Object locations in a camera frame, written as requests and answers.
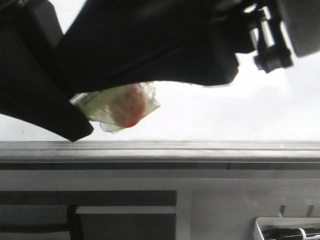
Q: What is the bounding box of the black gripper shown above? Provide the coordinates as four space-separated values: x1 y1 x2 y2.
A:
234 0 320 74

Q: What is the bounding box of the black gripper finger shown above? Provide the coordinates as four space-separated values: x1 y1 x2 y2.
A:
55 0 239 94
0 0 93 142

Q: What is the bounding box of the white marker with taped magnet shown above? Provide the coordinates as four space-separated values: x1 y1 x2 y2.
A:
70 81 161 134

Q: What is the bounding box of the white whiteboard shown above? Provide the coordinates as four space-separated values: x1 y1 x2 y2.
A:
0 0 320 171

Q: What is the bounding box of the dark box under whiteboard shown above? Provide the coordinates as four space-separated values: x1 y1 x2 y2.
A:
75 206 176 240

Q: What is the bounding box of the white marker tray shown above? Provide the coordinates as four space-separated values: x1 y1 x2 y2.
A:
253 217 320 240

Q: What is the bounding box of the black marker in tray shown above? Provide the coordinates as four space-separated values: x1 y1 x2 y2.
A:
261 227 320 240

